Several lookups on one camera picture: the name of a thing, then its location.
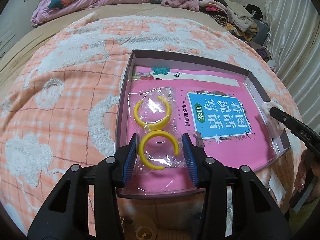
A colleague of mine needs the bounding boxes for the tan bed sheet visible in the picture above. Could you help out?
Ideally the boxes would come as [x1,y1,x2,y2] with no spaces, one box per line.
[1,3,225,96]

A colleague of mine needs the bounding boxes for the right hand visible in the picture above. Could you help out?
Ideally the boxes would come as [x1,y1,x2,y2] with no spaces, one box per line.
[294,150,318,192]

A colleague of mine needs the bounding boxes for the dark cardboard box tray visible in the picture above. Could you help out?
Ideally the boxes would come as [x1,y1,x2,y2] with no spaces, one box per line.
[115,49,291,200]

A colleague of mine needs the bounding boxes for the pink Chinese workbook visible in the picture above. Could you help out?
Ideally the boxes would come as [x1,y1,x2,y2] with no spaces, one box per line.
[123,65,279,195]

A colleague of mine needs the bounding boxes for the white striped curtain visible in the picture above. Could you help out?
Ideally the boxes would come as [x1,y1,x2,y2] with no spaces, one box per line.
[265,0,319,132]

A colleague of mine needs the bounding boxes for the white hair claw clip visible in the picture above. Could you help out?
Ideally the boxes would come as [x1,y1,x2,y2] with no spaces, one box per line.
[260,99,285,138]

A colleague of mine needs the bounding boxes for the white wardrobe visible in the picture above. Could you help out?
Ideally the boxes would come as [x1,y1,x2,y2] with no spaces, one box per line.
[1,0,40,57]

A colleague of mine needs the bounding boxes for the yellow bangles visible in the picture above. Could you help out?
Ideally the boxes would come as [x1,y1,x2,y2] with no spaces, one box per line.
[127,87,185,174]

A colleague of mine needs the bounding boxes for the pile of clothes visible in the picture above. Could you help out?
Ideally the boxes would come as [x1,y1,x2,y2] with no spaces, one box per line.
[161,0,271,62]

